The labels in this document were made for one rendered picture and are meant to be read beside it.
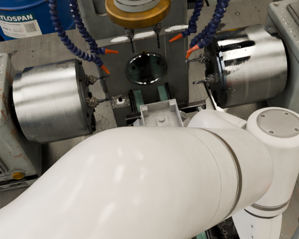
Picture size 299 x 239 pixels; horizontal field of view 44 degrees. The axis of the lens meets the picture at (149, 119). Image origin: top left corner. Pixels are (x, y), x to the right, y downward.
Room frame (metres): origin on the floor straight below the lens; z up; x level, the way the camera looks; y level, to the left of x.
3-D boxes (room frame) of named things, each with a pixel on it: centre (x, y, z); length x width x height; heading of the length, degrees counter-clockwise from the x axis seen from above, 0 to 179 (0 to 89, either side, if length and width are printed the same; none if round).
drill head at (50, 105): (0.82, 0.33, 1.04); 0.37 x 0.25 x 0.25; 93
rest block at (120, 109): (0.90, 0.09, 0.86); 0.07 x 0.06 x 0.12; 93
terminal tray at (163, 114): (0.60, -0.03, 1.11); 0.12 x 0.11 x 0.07; 3
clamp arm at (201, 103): (0.73, -0.05, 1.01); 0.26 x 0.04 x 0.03; 93
